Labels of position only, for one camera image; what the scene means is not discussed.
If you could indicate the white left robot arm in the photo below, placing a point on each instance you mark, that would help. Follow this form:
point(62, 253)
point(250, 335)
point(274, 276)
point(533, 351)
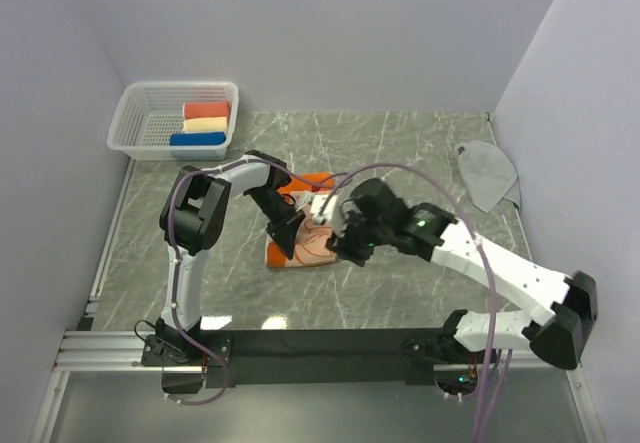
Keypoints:
point(192, 220)

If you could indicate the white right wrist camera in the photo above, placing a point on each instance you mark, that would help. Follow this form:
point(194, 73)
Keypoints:
point(326, 210)

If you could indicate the white plastic basket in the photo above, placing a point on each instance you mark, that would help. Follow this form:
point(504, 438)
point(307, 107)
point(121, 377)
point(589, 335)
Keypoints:
point(149, 113)

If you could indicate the grey towel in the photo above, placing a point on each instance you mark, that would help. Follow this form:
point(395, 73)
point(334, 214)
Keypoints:
point(488, 175)

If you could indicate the cream rolled towel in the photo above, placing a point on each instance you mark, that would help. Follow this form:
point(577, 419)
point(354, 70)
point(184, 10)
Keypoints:
point(206, 125)

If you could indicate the red rolled towel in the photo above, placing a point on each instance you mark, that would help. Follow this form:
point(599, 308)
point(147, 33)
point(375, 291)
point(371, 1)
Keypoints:
point(194, 110)

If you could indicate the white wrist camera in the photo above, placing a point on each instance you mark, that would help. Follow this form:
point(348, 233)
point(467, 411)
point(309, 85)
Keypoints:
point(300, 203)
point(326, 210)

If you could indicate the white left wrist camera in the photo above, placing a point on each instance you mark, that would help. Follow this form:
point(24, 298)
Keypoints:
point(300, 203)

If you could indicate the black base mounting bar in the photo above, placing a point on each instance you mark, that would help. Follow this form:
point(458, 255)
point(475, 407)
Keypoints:
point(250, 357)

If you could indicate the orange cartoon towel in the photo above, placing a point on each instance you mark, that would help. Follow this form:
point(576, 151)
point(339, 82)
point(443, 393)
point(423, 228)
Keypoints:
point(311, 238)

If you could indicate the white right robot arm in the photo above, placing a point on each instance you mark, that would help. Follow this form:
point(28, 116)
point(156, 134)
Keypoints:
point(554, 315)

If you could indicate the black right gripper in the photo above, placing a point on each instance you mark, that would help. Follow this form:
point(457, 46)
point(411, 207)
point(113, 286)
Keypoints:
point(343, 244)

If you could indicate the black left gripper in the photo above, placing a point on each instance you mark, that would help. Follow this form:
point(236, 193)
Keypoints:
point(284, 233)

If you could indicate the blue rolled towel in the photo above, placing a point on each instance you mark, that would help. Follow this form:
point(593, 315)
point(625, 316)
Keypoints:
point(197, 139)

